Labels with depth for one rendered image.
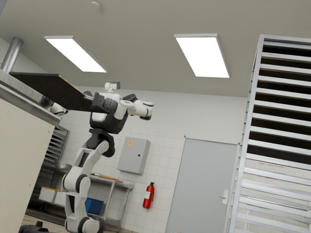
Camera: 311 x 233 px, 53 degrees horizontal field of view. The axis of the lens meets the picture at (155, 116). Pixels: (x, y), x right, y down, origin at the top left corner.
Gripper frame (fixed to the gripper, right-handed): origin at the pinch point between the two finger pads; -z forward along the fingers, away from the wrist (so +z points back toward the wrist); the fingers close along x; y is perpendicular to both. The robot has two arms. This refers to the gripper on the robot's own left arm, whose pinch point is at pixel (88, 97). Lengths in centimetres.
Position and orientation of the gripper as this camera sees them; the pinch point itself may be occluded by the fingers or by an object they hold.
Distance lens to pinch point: 209.6
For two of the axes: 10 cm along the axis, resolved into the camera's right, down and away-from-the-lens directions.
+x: 2.3, -9.3, 2.9
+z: 9.0, 3.2, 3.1
